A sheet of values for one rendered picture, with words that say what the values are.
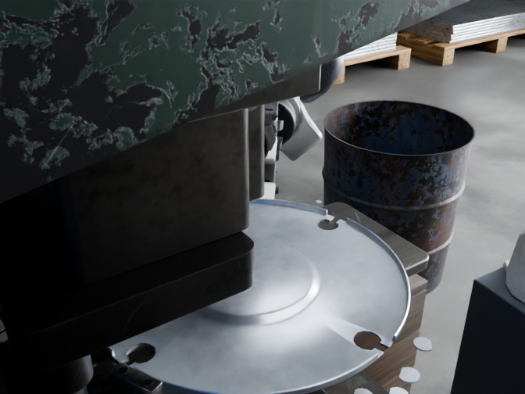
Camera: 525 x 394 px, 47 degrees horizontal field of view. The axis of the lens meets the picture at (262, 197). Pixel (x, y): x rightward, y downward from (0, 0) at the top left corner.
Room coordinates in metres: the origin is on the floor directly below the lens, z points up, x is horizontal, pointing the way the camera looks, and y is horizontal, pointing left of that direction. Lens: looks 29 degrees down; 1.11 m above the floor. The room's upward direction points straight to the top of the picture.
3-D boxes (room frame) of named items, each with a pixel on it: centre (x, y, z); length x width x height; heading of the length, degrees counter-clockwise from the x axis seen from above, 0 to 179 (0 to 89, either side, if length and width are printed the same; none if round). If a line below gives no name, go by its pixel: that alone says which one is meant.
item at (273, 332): (0.45, 0.01, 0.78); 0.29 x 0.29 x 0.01
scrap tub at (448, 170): (1.59, -0.38, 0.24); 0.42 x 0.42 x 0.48
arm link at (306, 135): (0.90, -0.03, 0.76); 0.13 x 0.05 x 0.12; 86
